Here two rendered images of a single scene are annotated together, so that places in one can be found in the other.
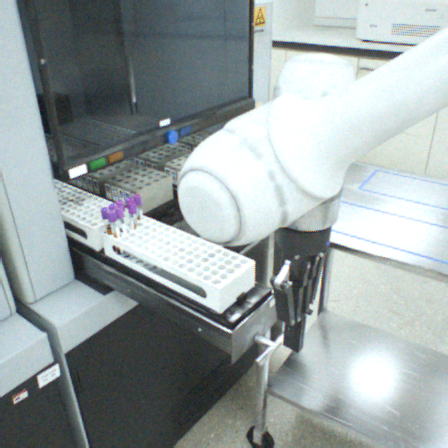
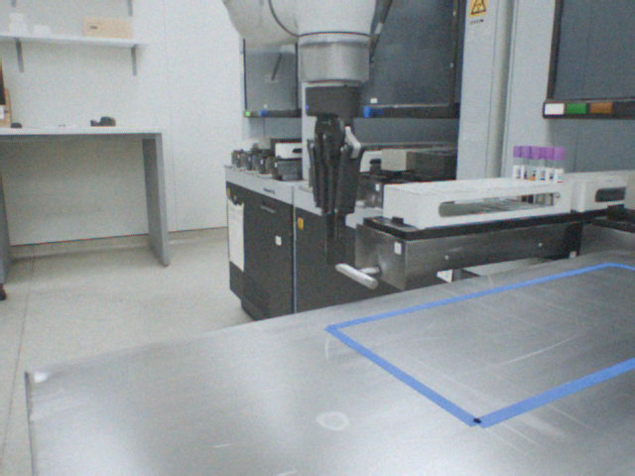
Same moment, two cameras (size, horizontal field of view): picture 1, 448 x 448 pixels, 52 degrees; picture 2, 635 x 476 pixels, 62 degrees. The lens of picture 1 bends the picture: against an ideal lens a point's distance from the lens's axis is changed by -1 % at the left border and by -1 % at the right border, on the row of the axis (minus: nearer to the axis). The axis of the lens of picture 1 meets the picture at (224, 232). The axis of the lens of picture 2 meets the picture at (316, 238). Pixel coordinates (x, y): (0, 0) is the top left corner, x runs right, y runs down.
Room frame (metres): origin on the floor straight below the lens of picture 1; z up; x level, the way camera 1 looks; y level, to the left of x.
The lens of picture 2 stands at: (0.84, -0.76, 0.97)
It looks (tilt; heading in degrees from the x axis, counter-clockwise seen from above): 13 degrees down; 116
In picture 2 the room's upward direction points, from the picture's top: straight up
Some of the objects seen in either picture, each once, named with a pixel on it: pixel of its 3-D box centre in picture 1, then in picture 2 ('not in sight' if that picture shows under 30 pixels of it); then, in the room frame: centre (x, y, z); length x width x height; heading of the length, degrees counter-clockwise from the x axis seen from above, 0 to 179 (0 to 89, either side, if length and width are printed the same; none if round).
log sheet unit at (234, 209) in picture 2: not in sight; (233, 233); (-0.57, 1.28, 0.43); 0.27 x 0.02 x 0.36; 141
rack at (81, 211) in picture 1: (72, 213); (614, 191); (0.91, 0.34, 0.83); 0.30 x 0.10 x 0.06; 51
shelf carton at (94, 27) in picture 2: not in sight; (107, 30); (-2.04, 2.02, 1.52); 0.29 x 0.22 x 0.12; 50
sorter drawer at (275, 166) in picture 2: not in sight; (345, 164); (0.01, 1.23, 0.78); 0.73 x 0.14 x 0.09; 51
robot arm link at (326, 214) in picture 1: (306, 200); (333, 62); (0.55, -0.11, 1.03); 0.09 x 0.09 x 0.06
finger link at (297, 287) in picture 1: (294, 289); (328, 173); (0.55, -0.10, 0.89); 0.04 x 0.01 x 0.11; 51
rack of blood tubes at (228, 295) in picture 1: (174, 260); (479, 203); (0.72, 0.09, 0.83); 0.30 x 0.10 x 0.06; 51
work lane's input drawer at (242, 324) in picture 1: (129, 260); (540, 229); (0.80, 0.20, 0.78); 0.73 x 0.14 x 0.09; 51
